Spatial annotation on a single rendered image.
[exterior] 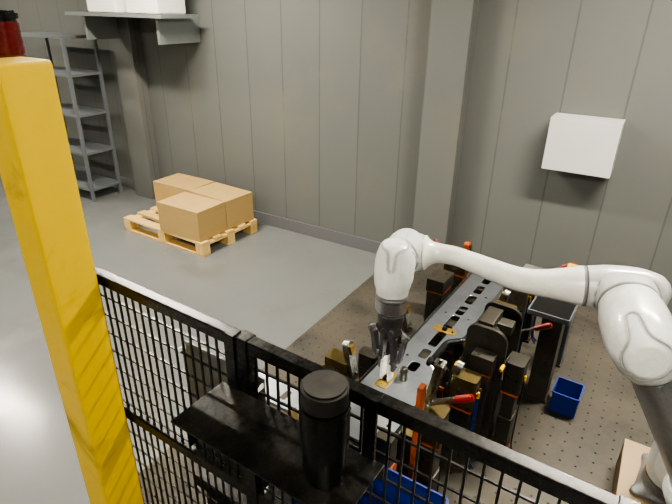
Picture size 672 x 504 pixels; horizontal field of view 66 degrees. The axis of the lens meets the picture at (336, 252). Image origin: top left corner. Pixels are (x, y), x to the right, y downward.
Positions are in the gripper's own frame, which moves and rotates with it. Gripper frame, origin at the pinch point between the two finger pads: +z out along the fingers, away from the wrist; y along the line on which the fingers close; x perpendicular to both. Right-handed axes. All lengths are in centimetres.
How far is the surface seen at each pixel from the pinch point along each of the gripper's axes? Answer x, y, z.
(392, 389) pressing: -5.8, 0.4, 12.0
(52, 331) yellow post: 68, 48, -33
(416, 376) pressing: -15.9, -3.1, 12.1
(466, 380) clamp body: -14.8, -19.8, 5.1
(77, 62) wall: -258, 560, -34
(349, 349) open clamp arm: -4.4, 16.0, 2.3
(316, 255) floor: -238, 198, 111
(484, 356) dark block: -22.7, -22.0, 0.1
